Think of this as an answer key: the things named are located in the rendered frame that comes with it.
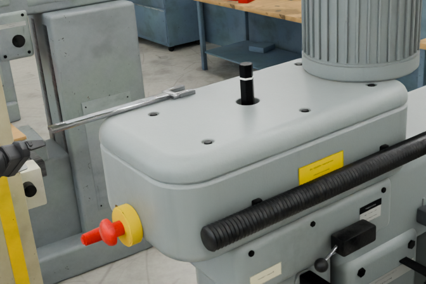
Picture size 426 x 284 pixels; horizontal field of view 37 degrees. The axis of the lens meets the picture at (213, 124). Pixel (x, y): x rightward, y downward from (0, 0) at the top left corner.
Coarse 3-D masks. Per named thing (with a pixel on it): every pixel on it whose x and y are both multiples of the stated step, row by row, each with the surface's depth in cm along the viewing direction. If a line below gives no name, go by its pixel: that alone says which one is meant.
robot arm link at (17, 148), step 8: (16, 144) 169; (24, 144) 170; (0, 152) 165; (8, 152) 167; (16, 152) 169; (24, 152) 169; (0, 160) 163; (8, 160) 166; (16, 160) 168; (24, 160) 171; (0, 168) 163; (8, 168) 169; (16, 168) 172; (0, 176) 165; (8, 176) 173
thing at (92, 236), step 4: (96, 228) 101; (88, 232) 100; (92, 232) 100; (96, 232) 100; (84, 236) 99; (88, 236) 99; (92, 236) 99; (96, 236) 100; (100, 236) 100; (84, 240) 99; (88, 240) 99; (92, 240) 99; (96, 240) 100; (100, 240) 100; (84, 244) 99; (88, 244) 99
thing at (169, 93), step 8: (168, 88) 104; (176, 88) 104; (184, 88) 105; (152, 96) 101; (160, 96) 101; (168, 96) 101; (176, 96) 101; (184, 96) 102; (128, 104) 98; (136, 104) 98; (144, 104) 99; (96, 112) 96; (104, 112) 96; (112, 112) 96; (120, 112) 97; (72, 120) 94; (80, 120) 93; (88, 120) 94; (48, 128) 92; (56, 128) 91; (64, 128) 92
